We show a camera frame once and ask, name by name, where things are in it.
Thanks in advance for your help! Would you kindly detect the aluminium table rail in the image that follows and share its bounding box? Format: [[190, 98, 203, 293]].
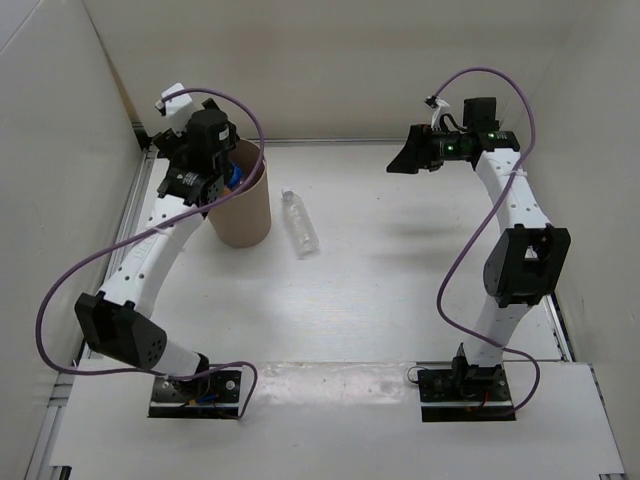
[[54, 144, 166, 401], [543, 294, 575, 362], [266, 137, 405, 147]]

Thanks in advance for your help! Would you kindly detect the blue Pocari Sweat bottle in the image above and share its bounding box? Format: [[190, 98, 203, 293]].
[[227, 163, 246, 185]]

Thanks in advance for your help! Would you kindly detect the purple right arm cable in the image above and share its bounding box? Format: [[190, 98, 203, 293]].
[[407, 66, 541, 416]]

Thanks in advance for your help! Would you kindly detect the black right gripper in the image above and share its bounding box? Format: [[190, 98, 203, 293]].
[[385, 125, 469, 175]]

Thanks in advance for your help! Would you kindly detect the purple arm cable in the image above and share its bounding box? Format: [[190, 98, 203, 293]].
[[407, 66, 541, 416], [38, 88, 259, 420]]

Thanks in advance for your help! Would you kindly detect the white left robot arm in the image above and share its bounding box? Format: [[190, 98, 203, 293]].
[[74, 96, 237, 400]]

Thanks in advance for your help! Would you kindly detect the clear unlabelled plastic bottle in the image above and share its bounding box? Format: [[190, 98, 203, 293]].
[[281, 188, 319, 259]]

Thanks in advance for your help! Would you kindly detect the right aluminium table rail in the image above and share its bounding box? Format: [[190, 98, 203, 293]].
[[543, 294, 575, 362]]

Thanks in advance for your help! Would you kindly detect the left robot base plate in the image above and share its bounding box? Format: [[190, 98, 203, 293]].
[[147, 367, 242, 420]]

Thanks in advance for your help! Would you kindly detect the rear aluminium table rail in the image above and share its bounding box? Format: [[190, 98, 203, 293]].
[[266, 137, 405, 147]]

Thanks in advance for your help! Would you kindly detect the left aluminium table rail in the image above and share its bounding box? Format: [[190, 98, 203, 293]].
[[54, 144, 166, 401]]

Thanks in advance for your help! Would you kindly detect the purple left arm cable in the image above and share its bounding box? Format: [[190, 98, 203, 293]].
[[38, 88, 259, 420]]

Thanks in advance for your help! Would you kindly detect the brown cylindrical paper bin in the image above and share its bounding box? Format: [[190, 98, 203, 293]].
[[207, 160, 271, 248]]

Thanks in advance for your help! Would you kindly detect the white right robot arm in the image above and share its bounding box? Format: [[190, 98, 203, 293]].
[[386, 97, 571, 408]]

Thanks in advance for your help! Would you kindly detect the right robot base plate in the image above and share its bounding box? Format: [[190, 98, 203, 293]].
[[407, 363, 516, 423]]

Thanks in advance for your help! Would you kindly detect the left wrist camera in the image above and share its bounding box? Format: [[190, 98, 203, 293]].
[[155, 83, 199, 137]]

